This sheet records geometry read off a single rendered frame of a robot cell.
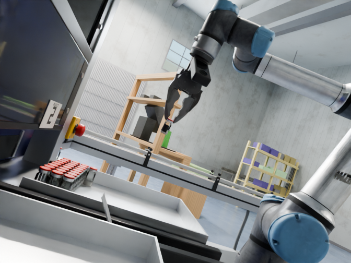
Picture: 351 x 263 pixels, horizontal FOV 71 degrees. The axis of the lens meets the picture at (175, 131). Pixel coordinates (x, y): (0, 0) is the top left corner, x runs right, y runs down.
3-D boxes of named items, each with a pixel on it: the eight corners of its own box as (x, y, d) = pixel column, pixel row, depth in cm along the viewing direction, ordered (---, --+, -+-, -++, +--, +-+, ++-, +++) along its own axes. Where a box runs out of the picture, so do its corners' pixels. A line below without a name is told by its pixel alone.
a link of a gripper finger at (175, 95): (164, 117, 76) (179, 92, 75) (166, 120, 70) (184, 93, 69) (155, 112, 75) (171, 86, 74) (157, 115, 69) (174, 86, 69)
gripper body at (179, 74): (190, 97, 78) (208, 62, 76) (197, 99, 69) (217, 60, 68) (168, 85, 76) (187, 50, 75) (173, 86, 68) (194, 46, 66)
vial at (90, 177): (81, 184, 61) (89, 167, 61) (83, 182, 63) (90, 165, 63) (90, 187, 61) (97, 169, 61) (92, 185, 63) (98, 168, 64)
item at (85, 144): (14, 129, 131) (25, 102, 132) (26, 129, 146) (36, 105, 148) (308, 231, 164) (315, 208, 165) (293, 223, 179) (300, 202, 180)
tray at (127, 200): (14, 196, 40) (22, 176, 40) (59, 171, 66) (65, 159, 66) (202, 254, 46) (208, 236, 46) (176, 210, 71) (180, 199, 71)
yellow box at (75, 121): (43, 130, 73) (53, 108, 73) (51, 131, 80) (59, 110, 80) (69, 140, 74) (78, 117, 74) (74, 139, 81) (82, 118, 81)
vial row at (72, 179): (52, 198, 45) (62, 175, 45) (74, 179, 63) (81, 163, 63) (64, 202, 45) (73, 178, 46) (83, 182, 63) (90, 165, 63)
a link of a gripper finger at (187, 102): (178, 123, 77) (190, 96, 76) (182, 127, 71) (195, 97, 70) (170, 120, 76) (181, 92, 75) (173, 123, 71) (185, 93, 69)
